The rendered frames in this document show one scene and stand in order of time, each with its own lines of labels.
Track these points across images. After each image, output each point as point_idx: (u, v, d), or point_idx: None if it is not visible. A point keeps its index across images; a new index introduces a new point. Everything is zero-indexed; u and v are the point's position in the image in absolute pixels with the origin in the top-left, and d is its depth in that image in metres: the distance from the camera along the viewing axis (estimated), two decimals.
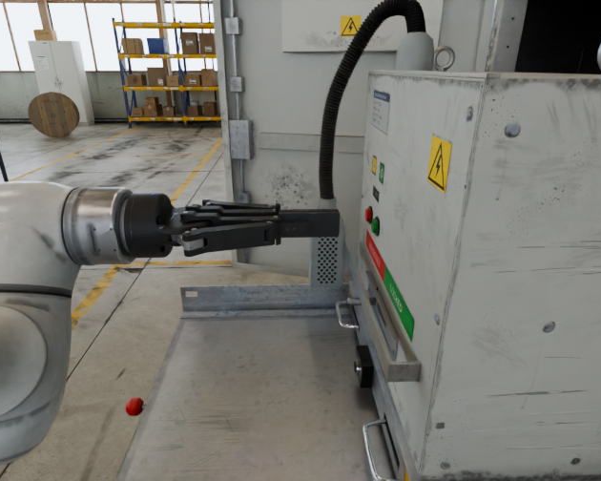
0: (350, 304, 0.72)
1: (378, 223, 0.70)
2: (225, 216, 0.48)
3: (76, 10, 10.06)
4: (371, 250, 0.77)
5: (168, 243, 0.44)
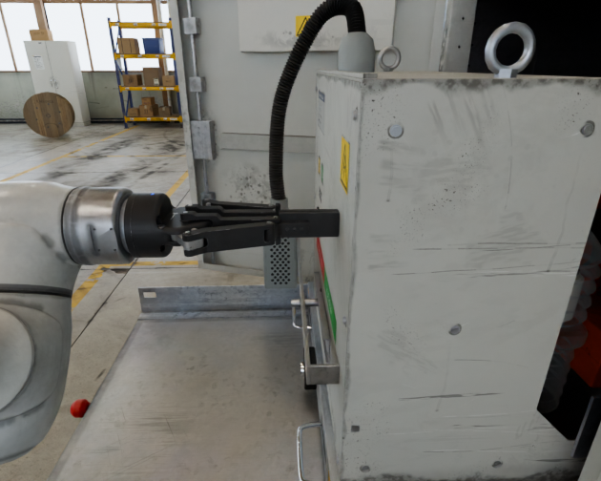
0: (295, 306, 0.72)
1: None
2: (225, 216, 0.48)
3: (72, 10, 10.06)
4: (319, 251, 0.77)
5: (168, 243, 0.44)
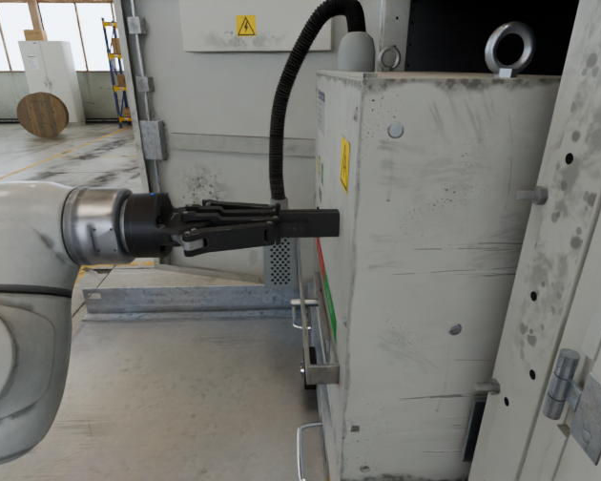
0: (295, 306, 0.72)
1: None
2: (225, 216, 0.48)
3: (67, 10, 10.05)
4: (319, 251, 0.77)
5: (168, 243, 0.44)
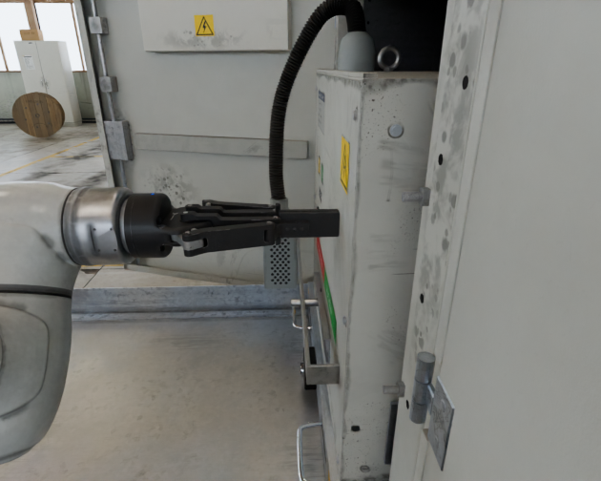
0: (295, 306, 0.72)
1: None
2: (225, 216, 0.48)
3: (63, 10, 10.05)
4: (319, 251, 0.77)
5: (168, 243, 0.44)
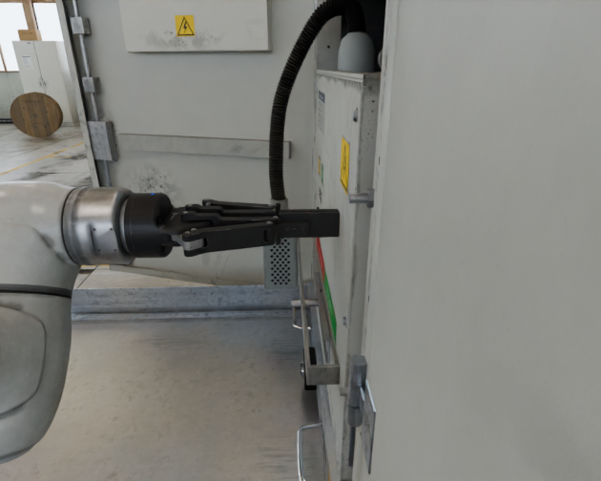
0: (295, 306, 0.72)
1: None
2: (225, 216, 0.48)
3: None
4: (319, 251, 0.77)
5: (168, 243, 0.44)
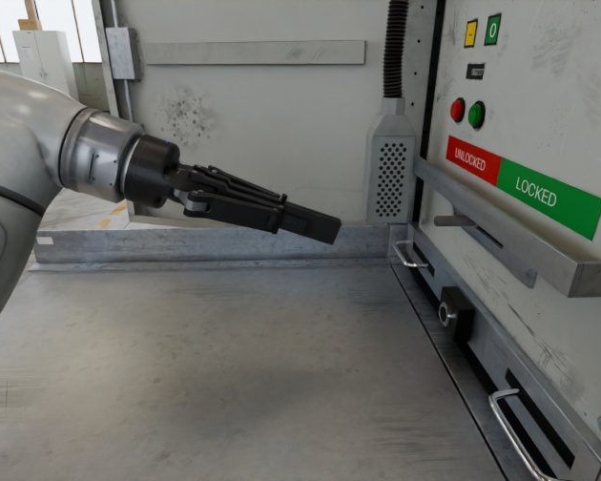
0: (441, 225, 0.52)
1: (483, 107, 0.50)
2: (231, 189, 0.47)
3: (62, 0, 9.84)
4: (461, 157, 0.57)
5: (168, 197, 0.42)
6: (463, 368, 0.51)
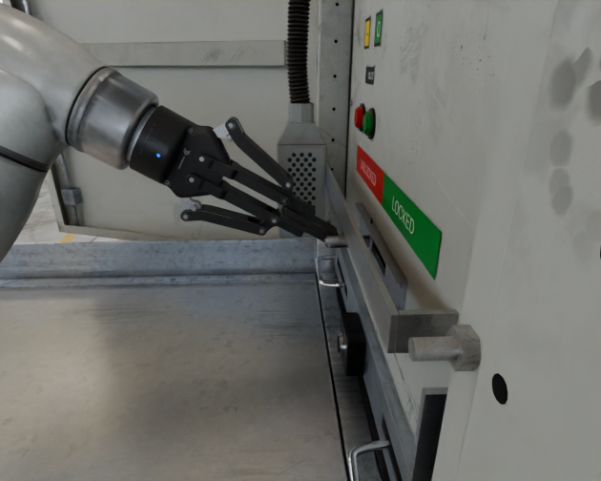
0: (331, 246, 0.46)
1: (373, 115, 0.45)
2: (236, 179, 0.45)
3: None
4: (363, 170, 0.51)
5: (174, 186, 0.46)
6: (355, 407, 0.46)
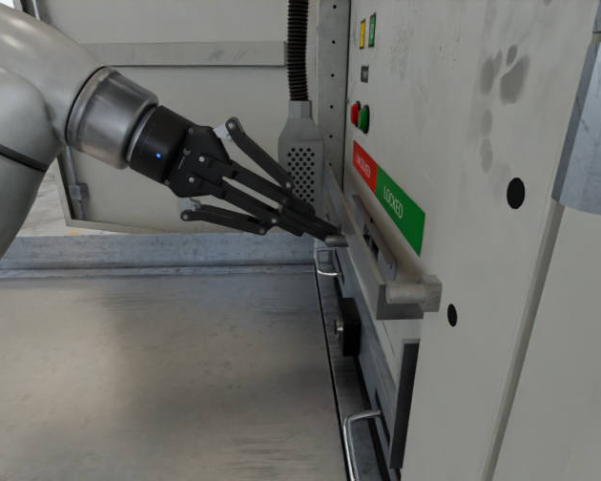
0: (331, 246, 0.46)
1: (367, 112, 0.48)
2: (236, 179, 0.45)
3: None
4: (359, 163, 0.54)
5: (174, 186, 0.46)
6: (350, 385, 0.49)
